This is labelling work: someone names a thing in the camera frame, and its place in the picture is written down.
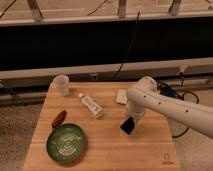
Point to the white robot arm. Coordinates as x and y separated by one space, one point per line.
143 94

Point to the wooden cutting board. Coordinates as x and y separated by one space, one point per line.
149 148

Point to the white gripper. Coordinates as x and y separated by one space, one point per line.
136 111

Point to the black eraser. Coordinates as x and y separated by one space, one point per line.
128 126

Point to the white sponge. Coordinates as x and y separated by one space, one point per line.
121 97

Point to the white tube with label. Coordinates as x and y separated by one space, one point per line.
93 107

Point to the brown oblong object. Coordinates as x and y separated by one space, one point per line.
59 119

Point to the translucent plastic cup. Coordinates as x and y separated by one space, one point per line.
62 84

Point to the green ribbed plate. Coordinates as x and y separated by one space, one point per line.
66 143

